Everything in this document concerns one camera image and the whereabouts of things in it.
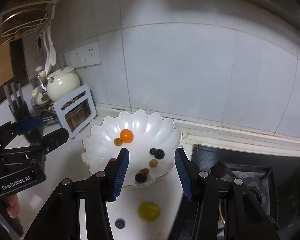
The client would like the large tan longan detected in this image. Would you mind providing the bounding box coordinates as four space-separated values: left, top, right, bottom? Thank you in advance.
113 138 123 146

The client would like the orange tangerine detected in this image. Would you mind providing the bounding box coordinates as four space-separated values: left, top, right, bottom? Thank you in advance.
120 129 134 143

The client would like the green round plum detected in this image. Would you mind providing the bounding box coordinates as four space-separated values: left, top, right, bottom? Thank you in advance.
138 202 161 222

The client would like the dark cherry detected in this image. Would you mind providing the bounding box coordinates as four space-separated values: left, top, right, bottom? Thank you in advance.
134 171 147 183
154 148 165 159

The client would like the small red cherry tomato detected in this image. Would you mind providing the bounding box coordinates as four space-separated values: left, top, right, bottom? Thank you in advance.
140 168 149 174

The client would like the blueberry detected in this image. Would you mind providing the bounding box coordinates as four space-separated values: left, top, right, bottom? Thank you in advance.
115 218 126 229
149 148 157 155

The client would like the small tan longan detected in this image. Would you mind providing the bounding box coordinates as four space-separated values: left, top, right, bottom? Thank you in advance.
149 159 158 168

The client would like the person left hand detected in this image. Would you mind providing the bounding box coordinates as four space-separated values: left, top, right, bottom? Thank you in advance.
6 194 20 219

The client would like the black knife block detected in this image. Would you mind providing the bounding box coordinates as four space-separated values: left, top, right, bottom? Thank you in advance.
3 81 42 144

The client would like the glass jar in rack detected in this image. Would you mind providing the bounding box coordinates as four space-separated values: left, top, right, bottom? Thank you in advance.
65 101 91 132

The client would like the black gas stove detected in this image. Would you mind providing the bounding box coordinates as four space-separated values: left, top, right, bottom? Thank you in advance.
192 145 300 239

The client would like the cream ceramic teapot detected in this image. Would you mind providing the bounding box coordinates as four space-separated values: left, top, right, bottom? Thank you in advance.
46 67 81 102

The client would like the white ladle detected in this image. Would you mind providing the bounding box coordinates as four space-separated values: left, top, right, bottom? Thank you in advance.
43 30 51 75

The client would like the white rice spoon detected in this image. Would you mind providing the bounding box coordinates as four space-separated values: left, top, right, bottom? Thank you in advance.
47 26 57 66

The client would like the white scalloped fruit bowl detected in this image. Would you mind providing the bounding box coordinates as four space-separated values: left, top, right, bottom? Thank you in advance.
82 109 182 187

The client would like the white dish rack frame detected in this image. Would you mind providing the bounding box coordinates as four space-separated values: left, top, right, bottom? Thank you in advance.
53 85 97 139

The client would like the white wall socket panel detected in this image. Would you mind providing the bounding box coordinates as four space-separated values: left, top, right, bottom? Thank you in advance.
64 41 102 68

